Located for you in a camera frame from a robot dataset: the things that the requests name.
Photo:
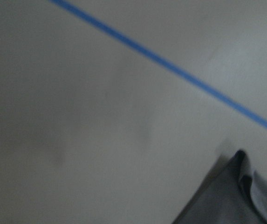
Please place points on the blue tape strip lengthwise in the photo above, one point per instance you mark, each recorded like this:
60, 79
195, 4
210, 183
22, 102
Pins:
161, 61

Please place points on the brown t-shirt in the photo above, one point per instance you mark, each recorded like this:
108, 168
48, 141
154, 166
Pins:
237, 194

